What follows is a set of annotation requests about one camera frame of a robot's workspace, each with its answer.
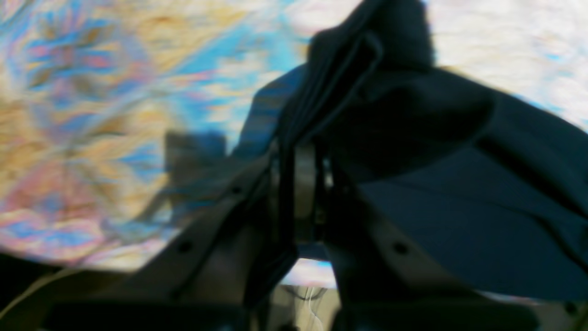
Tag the black T-shirt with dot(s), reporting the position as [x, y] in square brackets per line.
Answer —
[493, 188]

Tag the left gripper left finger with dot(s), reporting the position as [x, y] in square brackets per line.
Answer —
[210, 277]

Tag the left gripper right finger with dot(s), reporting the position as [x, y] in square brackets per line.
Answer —
[386, 282]

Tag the patterned tablecloth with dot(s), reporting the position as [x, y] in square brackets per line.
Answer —
[95, 92]

